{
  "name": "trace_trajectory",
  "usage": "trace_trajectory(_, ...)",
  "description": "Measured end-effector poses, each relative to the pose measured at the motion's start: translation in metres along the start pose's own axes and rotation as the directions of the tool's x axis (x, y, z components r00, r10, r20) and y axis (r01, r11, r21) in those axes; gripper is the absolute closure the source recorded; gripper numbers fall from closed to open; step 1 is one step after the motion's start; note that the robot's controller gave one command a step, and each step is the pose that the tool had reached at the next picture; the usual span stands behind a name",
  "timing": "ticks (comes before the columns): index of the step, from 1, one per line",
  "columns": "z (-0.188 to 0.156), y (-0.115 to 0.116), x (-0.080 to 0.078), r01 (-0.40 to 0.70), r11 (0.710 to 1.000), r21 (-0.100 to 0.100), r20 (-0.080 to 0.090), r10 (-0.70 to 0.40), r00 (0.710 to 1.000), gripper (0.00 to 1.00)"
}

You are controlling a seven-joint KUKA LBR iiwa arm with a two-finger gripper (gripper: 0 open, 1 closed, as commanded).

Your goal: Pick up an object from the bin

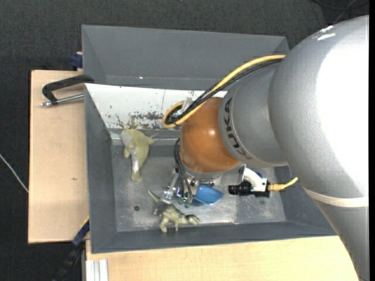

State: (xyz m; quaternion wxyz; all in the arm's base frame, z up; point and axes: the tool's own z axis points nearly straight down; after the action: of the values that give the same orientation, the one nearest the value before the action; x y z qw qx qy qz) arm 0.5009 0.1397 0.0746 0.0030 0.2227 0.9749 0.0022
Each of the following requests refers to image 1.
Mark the grey metal bin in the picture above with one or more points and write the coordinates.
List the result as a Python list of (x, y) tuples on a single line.
[(132, 57)]

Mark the pale wood flat board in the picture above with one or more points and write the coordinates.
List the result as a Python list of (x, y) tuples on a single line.
[(55, 157)]

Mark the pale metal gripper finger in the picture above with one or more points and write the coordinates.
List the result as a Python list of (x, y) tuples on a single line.
[(161, 206), (167, 192)]

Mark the black cylinder on white bracket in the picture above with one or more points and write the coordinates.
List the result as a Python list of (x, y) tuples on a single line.
[(252, 186)]

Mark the pale green toy elephant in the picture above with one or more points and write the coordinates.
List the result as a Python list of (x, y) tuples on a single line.
[(139, 148)]

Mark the blue cup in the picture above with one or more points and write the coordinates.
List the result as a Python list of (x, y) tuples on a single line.
[(208, 195)]

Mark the green toy dinosaur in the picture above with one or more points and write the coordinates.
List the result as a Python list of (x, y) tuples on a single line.
[(173, 217)]

